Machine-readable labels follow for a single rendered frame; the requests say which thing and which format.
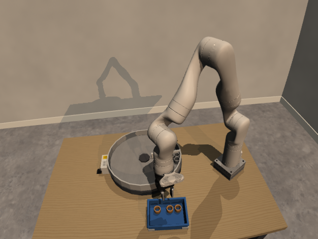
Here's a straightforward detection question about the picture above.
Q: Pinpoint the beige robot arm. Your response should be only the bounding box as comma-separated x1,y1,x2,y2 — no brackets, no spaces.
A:
147,37,250,168

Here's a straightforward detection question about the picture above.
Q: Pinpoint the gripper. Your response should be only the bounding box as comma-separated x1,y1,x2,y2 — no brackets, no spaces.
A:
153,162,184,201

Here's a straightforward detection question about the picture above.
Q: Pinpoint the dark blue crate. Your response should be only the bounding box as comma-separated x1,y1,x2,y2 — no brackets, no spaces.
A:
147,197,189,231

